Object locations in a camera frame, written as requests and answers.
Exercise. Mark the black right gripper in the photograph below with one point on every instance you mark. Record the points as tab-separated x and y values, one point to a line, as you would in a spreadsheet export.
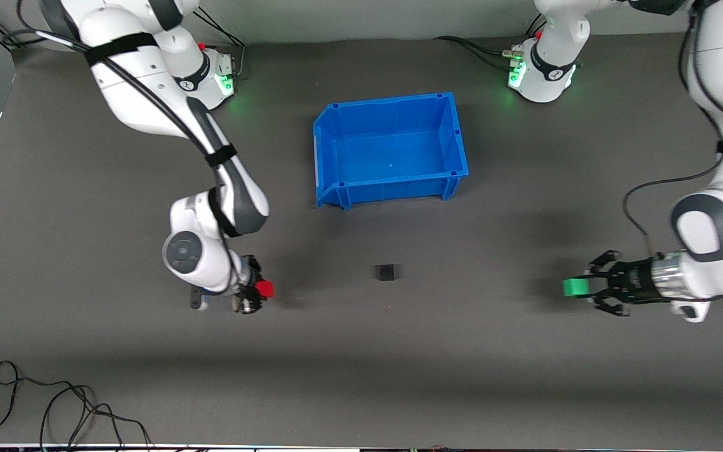
253	280

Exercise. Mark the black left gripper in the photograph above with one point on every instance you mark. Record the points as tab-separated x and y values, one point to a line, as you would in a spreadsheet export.
630	278

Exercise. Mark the small red cube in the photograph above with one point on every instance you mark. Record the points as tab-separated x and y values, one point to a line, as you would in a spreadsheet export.
265	289

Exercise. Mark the small green cube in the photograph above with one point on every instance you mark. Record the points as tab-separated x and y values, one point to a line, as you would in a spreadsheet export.
575	287

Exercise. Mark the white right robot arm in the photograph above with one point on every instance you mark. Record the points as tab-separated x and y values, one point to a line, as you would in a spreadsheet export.
135	63

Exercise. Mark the small black cube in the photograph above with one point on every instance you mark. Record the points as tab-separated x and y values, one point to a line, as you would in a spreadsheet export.
386	272

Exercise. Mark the dark grey table mat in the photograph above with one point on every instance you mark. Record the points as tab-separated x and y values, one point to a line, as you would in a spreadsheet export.
524	376

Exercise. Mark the blue plastic storage bin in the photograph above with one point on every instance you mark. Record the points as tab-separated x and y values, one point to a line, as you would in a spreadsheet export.
393	157

